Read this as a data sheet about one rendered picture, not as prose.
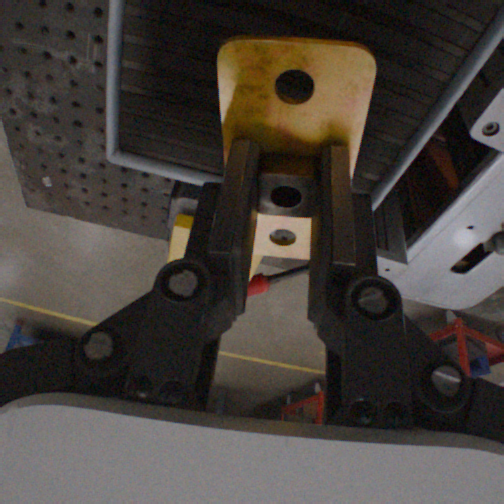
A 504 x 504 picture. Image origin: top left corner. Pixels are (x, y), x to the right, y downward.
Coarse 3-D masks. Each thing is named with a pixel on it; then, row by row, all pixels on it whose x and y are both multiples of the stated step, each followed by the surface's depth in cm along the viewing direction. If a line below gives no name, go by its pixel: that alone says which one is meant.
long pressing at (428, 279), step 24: (480, 168) 37; (456, 192) 40; (480, 192) 39; (432, 216) 44; (456, 216) 42; (480, 216) 42; (408, 240) 48; (432, 240) 46; (456, 240) 45; (480, 240) 45; (408, 264) 51; (432, 264) 50; (480, 264) 49; (408, 288) 55; (432, 288) 54; (456, 288) 54; (480, 288) 53
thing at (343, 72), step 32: (224, 64) 9; (256, 64) 9; (288, 64) 9; (320, 64) 9; (352, 64) 9; (224, 96) 10; (256, 96) 10; (320, 96) 9; (352, 96) 9; (224, 128) 11; (256, 128) 11; (288, 128) 10; (320, 128) 10; (352, 128) 10; (288, 160) 11; (352, 160) 11; (288, 192) 12; (288, 224) 14; (288, 256) 15
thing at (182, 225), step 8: (176, 216) 25; (184, 216) 25; (176, 224) 24; (184, 224) 24; (176, 232) 24; (184, 232) 24; (176, 240) 25; (184, 240) 25; (176, 248) 26; (184, 248) 26; (168, 256) 27; (176, 256) 27; (256, 256) 25; (256, 264) 26
